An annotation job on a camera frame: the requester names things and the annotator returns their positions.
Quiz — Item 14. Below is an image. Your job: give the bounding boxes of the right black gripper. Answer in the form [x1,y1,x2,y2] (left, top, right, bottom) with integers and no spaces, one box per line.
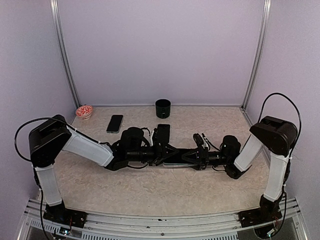
[181,146,230,170]

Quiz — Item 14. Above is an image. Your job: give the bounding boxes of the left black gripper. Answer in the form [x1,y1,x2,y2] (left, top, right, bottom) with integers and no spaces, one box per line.
[127,140,179,166]

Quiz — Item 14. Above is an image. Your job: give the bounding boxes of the black phone bottom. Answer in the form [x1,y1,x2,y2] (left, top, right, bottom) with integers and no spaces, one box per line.
[163,148,184,163]

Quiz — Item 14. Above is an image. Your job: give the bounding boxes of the black phone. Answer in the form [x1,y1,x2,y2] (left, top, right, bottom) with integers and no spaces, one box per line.
[163,148,184,163]
[157,124,171,144]
[106,114,124,134]

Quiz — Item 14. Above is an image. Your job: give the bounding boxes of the clear phone case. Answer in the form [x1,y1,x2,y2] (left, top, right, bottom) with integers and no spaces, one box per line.
[162,162,197,168]

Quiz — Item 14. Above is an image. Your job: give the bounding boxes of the black phone top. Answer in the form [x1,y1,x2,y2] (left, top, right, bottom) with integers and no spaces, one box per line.
[157,124,171,144]

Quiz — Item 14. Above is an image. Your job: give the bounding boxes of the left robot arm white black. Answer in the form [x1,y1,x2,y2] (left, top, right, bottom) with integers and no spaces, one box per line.
[28,114,179,223]

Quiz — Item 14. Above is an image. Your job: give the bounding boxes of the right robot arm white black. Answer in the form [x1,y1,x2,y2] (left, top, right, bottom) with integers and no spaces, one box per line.
[181,116,299,222]

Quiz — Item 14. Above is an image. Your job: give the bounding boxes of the dark green mug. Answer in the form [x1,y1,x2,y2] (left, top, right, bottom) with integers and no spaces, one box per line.
[155,99,171,119]

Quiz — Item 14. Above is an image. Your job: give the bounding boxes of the red white patterned bowl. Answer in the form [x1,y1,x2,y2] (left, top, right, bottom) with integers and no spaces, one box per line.
[75,105,94,120]

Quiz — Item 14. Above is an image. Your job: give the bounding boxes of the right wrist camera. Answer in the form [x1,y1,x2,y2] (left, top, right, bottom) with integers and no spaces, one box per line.
[192,133,211,150]

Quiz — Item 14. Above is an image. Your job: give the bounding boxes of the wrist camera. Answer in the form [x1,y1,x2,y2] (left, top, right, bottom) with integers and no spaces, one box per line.
[192,133,211,150]
[150,128,158,146]

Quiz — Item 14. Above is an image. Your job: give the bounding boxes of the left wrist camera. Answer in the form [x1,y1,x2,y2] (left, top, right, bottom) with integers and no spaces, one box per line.
[150,128,158,146]

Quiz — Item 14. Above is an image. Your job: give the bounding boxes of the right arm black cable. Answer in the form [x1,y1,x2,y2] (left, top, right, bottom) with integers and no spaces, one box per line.
[259,92,302,161]

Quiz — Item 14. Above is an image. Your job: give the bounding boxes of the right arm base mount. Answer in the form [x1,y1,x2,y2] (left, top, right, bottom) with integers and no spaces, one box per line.
[238,208,282,228]

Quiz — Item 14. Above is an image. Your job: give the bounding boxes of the front aluminium rail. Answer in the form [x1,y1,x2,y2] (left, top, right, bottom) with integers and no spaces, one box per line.
[18,198,308,240]

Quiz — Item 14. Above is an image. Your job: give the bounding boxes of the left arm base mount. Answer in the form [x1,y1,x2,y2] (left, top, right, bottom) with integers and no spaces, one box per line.
[43,208,88,229]

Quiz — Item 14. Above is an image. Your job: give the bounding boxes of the right aluminium frame post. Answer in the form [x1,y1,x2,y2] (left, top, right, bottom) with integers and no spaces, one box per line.
[241,0,272,111]

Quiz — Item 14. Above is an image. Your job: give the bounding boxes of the aluminium frame post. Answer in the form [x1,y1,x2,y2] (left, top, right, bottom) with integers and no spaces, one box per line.
[241,0,272,111]
[49,0,81,108]

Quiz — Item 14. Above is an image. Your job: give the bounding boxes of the left aluminium frame post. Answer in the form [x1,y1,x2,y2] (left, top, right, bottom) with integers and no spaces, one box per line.
[49,0,81,108]

